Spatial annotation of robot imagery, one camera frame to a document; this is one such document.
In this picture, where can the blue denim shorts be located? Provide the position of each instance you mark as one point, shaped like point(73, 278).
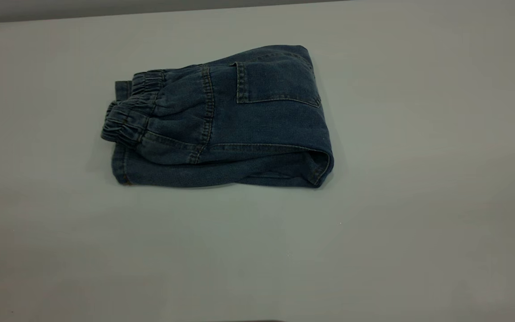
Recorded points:
point(262, 125)

